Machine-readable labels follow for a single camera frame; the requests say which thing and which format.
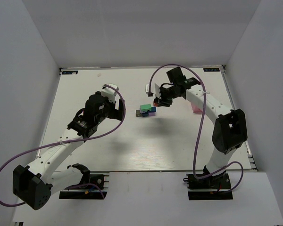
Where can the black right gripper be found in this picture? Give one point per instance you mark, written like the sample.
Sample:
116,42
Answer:
165,99

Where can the green wooden block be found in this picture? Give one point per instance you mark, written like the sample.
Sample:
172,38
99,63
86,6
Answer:
145,108

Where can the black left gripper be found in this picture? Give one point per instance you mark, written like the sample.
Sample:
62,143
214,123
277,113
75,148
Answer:
120,109

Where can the long dark blue block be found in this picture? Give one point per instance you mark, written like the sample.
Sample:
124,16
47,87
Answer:
153,110

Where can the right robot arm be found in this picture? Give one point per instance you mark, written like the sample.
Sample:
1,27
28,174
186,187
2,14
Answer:
229,132

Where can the blue table label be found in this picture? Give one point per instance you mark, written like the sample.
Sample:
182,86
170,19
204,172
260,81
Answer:
211,69
69,72

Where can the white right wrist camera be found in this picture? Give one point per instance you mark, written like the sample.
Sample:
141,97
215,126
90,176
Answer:
152,92

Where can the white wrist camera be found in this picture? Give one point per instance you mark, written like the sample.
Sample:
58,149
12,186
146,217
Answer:
152,92
109,93

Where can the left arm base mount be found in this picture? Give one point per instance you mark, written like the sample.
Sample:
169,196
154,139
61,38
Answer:
96,189

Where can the olive wooden cube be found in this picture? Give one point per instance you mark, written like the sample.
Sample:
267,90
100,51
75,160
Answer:
138,113

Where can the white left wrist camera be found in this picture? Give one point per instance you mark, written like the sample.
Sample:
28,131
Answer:
109,93

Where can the pink plastic bin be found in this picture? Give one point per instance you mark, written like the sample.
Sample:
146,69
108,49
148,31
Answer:
195,109

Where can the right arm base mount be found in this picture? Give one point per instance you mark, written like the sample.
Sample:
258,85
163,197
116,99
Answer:
208,189

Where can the right blue table label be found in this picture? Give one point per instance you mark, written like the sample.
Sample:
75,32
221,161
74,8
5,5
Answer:
211,69

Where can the left blue table label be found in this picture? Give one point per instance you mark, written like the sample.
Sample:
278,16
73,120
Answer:
69,72

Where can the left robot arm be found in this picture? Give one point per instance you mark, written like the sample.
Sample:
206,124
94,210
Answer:
36,182

